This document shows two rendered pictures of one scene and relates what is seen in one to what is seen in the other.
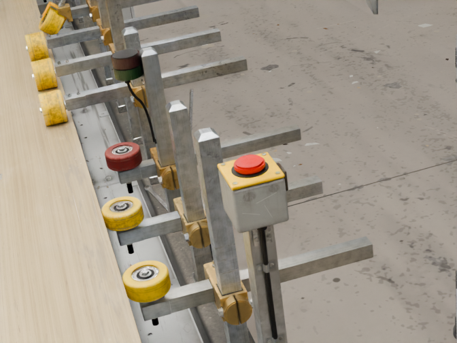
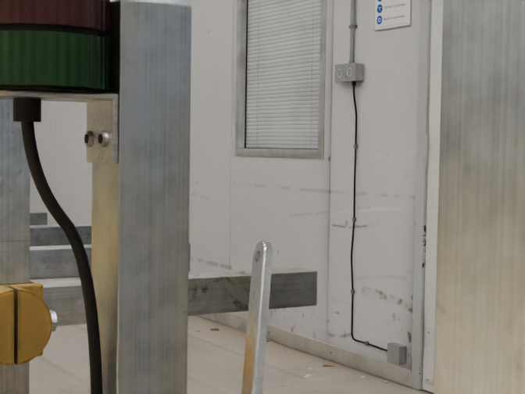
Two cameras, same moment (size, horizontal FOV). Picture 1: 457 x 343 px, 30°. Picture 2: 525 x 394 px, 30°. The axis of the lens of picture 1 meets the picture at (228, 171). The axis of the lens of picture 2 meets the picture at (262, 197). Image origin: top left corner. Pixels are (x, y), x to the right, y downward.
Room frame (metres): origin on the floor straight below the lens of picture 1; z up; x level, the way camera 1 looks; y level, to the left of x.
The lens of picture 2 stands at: (1.25, 0.22, 1.07)
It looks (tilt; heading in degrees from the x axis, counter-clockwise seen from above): 3 degrees down; 342
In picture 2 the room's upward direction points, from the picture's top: 1 degrees clockwise
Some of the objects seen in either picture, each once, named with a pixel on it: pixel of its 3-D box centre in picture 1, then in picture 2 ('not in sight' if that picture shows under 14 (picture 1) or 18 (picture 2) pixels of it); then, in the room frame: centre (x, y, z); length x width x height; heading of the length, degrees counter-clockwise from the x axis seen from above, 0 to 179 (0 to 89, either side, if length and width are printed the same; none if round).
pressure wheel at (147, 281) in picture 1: (150, 297); not in sight; (1.22, 0.17, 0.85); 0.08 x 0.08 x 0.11
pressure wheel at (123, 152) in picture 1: (126, 170); not in sight; (1.72, 0.23, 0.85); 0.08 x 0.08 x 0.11
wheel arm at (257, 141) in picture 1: (210, 154); not in sight; (1.76, 0.04, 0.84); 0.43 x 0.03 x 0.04; 102
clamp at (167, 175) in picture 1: (166, 167); not in sight; (1.72, 0.14, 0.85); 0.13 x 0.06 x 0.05; 12
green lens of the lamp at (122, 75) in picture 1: (128, 70); (41, 63); (1.69, 0.18, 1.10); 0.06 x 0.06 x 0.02
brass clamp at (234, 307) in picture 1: (227, 291); not in sight; (1.23, 0.03, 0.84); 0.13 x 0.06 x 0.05; 12
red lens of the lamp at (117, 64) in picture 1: (126, 59); (41, 5); (1.69, 0.18, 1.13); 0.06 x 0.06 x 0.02
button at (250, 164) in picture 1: (249, 167); not in sight; (0.96, -0.03, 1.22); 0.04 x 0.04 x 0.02
